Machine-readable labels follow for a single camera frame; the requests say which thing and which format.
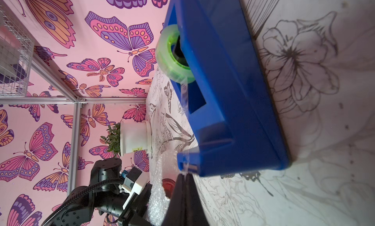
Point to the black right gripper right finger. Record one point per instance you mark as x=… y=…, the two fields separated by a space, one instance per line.
x=195 y=212

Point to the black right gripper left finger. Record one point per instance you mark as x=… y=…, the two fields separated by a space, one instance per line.
x=177 y=213

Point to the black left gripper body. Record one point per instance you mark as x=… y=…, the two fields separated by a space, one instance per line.
x=134 y=211

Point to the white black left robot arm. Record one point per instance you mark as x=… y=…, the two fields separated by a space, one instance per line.
x=114 y=192

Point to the potted green plant white pot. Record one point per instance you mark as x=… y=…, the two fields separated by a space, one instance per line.
x=127 y=137

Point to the blue tape dispenser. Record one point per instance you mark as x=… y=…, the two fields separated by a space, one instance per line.
x=229 y=105

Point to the green clear tape roll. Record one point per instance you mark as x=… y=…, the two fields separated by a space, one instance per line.
x=168 y=61

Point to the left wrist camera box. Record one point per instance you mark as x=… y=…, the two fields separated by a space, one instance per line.
x=133 y=184

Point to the white wire wall basket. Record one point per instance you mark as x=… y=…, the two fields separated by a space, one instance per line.
x=16 y=55

